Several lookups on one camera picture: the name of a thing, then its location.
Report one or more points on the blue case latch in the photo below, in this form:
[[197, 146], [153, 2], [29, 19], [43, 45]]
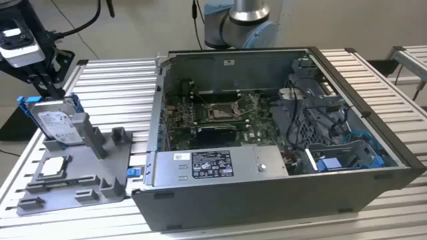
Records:
[[134, 173]]

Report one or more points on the grey metal drive cage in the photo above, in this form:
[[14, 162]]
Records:
[[314, 125]]

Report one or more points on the black box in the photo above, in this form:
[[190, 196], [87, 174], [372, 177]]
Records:
[[384, 66]]

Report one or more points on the green motherboard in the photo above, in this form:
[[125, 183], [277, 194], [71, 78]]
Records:
[[264, 130]]

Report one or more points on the black RAM slots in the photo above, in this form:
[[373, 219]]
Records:
[[217, 93]]

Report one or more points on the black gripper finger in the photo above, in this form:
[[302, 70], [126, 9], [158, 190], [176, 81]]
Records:
[[63, 65], [38, 75]]

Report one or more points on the blue carrier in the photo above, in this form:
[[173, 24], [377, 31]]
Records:
[[329, 165]]

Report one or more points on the open black PC case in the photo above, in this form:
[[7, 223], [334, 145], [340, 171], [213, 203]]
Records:
[[250, 207]]

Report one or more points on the grey parts rack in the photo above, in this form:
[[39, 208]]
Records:
[[83, 170]]

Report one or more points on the black antenna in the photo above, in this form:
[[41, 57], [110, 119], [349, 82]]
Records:
[[110, 8]]

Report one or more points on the metal slat side table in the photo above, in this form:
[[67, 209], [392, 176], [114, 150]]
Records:
[[417, 53]]

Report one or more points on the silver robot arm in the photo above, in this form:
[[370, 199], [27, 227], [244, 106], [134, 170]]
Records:
[[221, 30]]

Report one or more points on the thin locking lever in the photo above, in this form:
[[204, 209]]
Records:
[[204, 98]]

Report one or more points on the black table end cap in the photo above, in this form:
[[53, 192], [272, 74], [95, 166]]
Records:
[[82, 62], [350, 50]]

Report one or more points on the CPU socket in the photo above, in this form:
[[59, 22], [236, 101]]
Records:
[[222, 111]]

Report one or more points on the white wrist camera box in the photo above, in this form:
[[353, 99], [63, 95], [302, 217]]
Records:
[[23, 53]]

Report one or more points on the silver power supply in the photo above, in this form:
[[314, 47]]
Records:
[[174, 170]]

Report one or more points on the grey disk bay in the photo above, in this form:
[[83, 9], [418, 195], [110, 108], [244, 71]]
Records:
[[354, 155]]

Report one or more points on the black stand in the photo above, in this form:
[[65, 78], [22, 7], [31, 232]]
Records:
[[17, 125]]

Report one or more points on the hard disk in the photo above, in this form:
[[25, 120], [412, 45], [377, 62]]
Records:
[[55, 120]]

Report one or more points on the black graphics card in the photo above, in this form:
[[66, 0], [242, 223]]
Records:
[[217, 136]]

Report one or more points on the silver CPU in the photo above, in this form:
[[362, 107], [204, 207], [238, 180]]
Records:
[[51, 167]]

